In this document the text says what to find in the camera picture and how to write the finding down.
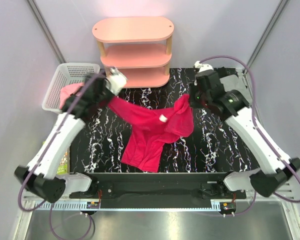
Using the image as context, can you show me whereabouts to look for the red t-shirt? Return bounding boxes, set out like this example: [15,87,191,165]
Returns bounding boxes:
[108,94,194,173]

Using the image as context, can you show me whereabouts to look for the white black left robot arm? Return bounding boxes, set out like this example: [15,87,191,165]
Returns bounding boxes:
[14,68,127,203]

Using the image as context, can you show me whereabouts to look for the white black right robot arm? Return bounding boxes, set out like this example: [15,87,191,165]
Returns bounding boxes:
[190,67,300,199]

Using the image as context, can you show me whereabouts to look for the black folded t-shirt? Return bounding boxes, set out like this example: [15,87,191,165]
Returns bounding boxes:
[214,67,238,78]

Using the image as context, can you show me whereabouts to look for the grey folded t-shirt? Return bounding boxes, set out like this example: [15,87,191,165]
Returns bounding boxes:
[220,74,248,94]

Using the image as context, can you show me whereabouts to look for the light pink cloth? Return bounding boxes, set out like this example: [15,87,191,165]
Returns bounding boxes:
[59,82,84,110]

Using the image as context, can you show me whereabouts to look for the white plastic basket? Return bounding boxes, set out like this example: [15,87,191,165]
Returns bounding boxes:
[41,62,101,116]

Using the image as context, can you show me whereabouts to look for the pink three-tier shelf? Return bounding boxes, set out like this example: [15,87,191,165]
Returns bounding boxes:
[92,16,174,88]

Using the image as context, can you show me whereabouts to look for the green treehouse book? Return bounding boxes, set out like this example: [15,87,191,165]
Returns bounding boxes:
[41,141,71,176]

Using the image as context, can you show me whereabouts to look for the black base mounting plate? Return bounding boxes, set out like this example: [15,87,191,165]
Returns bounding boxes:
[69,173,247,211]

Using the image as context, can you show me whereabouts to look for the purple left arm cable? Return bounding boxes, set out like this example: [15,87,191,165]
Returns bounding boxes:
[17,67,116,238]

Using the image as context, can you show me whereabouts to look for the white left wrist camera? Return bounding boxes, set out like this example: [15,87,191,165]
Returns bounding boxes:
[107,67,128,96]

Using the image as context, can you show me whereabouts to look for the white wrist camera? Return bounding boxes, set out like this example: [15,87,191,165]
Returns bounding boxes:
[107,67,128,96]
[193,61,214,73]

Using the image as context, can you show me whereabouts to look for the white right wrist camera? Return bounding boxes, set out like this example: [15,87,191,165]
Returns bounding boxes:
[193,61,214,73]

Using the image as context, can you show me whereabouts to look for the aluminium frame rail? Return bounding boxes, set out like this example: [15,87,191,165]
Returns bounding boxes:
[23,181,300,218]

